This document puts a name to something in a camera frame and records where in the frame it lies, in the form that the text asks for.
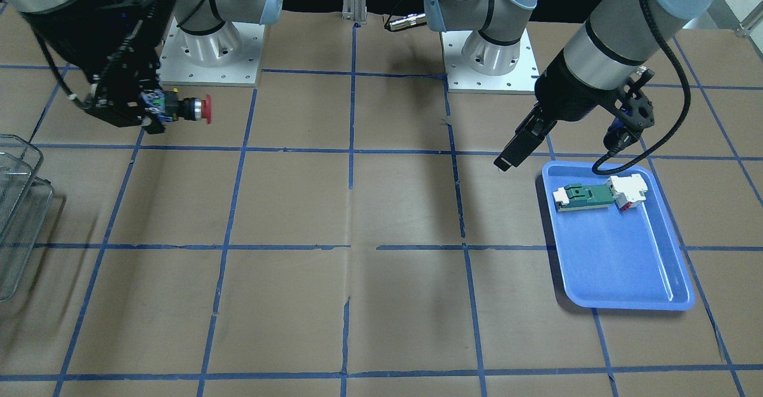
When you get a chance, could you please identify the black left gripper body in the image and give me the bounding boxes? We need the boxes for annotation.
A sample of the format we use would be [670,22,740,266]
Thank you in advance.
[534,57,655,141]

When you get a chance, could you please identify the red emergency push button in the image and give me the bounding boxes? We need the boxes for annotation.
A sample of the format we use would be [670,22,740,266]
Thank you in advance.
[141,88,212,131]

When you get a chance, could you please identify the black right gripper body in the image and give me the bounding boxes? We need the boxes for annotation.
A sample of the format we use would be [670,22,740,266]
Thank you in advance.
[21,0,175,109]

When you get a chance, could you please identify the green white terminal block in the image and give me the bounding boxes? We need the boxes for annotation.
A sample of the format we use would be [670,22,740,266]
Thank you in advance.
[551,184,614,212]

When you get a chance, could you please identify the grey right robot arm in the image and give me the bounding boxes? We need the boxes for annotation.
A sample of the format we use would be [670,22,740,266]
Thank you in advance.
[6,0,283,134]

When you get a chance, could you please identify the blue plastic tray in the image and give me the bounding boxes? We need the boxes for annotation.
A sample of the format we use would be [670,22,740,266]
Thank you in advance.
[541,160,696,312]

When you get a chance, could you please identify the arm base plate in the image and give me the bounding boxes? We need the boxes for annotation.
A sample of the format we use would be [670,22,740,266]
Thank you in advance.
[158,22,266,88]
[441,30,539,95]

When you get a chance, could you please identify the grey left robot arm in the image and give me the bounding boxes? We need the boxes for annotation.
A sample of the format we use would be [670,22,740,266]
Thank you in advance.
[423,0,714,175]

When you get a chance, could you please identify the white circuit breaker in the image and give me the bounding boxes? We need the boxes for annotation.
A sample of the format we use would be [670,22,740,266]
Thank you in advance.
[605,173,649,212]

